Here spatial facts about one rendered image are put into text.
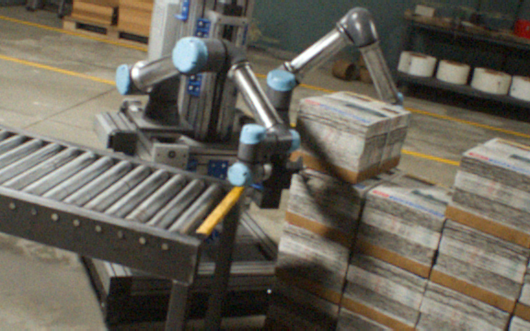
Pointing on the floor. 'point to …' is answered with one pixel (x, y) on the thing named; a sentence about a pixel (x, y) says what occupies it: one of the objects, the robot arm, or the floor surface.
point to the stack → (367, 210)
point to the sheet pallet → (112, 18)
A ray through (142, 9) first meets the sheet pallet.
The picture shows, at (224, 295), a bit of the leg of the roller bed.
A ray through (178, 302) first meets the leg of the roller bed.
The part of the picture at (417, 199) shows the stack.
